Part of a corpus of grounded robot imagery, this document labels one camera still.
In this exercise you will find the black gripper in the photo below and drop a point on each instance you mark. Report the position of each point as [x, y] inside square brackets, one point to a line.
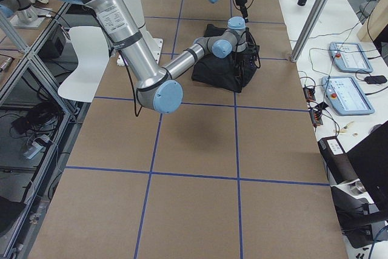
[240, 57]
[241, 0]

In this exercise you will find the black printed t-shirt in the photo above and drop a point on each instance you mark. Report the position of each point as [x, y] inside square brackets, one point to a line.
[217, 70]

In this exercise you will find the far teach pendant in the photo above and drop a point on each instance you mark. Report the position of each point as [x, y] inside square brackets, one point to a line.
[349, 57]

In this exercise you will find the teach pendant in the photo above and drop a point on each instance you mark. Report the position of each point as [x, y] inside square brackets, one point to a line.
[345, 96]
[349, 57]

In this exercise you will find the near teach pendant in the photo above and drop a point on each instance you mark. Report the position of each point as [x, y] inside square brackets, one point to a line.
[345, 96]

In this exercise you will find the black handheld device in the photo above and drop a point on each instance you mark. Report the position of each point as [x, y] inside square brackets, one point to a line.
[375, 79]

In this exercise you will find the white plastic chair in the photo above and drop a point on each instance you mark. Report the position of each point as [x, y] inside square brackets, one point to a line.
[92, 52]

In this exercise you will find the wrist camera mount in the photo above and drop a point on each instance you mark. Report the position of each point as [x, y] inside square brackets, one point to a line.
[253, 48]

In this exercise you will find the aluminium frame post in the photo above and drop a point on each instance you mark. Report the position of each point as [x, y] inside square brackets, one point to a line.
[311, 21]

